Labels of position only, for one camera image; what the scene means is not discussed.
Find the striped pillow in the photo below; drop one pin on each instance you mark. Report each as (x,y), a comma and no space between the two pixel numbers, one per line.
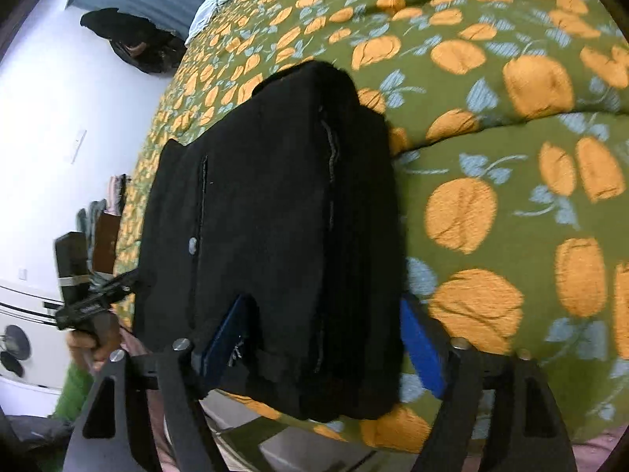
(214,7)

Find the person's left hand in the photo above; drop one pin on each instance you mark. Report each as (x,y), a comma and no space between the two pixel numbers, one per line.
(105,339)

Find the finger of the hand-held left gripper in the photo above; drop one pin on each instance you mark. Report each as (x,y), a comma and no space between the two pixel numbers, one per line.
(120,286)

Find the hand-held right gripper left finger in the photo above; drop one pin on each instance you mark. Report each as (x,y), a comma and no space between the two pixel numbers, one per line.
(228,337)

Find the black pants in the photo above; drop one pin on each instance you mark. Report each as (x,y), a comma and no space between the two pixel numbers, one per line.
(275,216)

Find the black hanging garment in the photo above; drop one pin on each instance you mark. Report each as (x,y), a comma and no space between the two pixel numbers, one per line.
(132,37)

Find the green orange printed blanket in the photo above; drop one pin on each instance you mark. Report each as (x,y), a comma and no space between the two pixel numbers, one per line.
(491,132)

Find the dark cloth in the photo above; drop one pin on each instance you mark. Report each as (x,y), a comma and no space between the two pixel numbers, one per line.
(29,440)

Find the white appliance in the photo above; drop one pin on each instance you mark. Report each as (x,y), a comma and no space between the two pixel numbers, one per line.
(29,349)

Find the brown wooden cabinet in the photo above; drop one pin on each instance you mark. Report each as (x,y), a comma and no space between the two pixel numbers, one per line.
(105,243)

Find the white wall switch plate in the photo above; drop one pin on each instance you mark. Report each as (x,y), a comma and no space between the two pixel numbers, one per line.
(77,146)

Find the pile of clothes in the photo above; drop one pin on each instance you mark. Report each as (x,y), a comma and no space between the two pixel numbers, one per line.
(110,194)

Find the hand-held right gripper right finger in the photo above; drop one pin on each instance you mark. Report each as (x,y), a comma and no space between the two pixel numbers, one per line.
(422,349)

